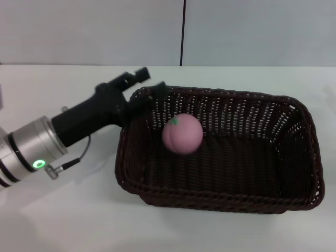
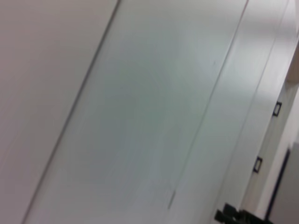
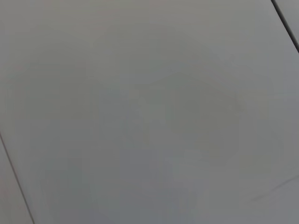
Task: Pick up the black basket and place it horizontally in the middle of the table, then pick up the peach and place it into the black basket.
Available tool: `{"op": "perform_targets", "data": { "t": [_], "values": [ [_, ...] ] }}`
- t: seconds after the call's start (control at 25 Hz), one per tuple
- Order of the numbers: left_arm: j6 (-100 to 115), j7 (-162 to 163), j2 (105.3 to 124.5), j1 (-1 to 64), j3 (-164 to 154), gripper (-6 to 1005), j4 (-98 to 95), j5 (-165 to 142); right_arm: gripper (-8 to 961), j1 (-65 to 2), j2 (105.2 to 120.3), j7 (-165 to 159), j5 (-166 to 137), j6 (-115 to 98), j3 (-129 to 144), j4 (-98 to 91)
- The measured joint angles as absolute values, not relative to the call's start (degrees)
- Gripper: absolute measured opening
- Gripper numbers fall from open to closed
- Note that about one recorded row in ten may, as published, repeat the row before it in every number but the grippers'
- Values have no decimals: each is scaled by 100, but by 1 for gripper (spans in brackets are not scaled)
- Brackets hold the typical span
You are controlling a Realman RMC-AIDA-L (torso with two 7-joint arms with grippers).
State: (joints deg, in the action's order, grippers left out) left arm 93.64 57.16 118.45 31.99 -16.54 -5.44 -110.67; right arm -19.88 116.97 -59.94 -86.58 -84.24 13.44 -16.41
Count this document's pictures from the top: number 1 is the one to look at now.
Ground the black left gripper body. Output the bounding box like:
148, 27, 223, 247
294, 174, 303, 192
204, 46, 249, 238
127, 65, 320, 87
51, 82, 130, 148

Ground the pink peach toy ball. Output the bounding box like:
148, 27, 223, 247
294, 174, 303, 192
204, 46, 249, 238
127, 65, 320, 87
161, 113, 204, 155

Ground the black woven plastic basket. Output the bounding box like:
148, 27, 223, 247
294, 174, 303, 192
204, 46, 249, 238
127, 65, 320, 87
114, 85, 326, 215

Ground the black cable with metal plug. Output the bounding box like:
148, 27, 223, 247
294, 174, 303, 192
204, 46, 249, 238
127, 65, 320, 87
44, 133, 92, 181

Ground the black vertical wall strip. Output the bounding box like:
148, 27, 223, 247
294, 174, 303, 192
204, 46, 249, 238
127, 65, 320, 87
180, 0, 187, 67

